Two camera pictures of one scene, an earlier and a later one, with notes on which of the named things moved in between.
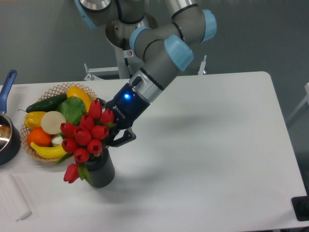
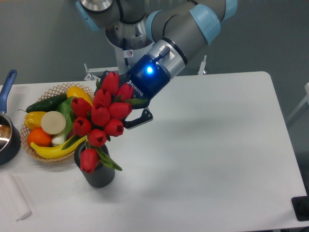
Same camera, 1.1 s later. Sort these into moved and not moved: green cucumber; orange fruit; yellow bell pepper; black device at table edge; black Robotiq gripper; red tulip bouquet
Moved: red tulip bouquet; black Robotiq gripper
Not moved: black device at table edge; green cucumber; orange fruit; yellow bell pepper
